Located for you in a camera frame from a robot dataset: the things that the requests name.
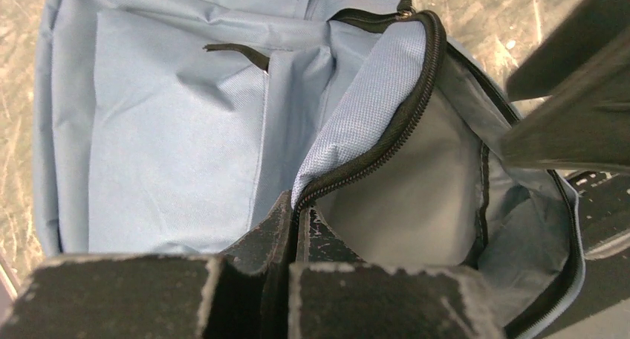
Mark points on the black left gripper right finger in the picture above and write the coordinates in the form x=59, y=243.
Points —
x=332, y=293

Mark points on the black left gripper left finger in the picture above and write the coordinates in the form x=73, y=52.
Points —
x=240, y=292

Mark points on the blue student backpack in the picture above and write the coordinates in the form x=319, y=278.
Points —
x=172, y=126

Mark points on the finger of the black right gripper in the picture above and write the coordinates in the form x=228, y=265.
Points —
x=587, y=29
x=584, y=125

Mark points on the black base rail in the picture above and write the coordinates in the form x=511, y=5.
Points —
x=601, y=309

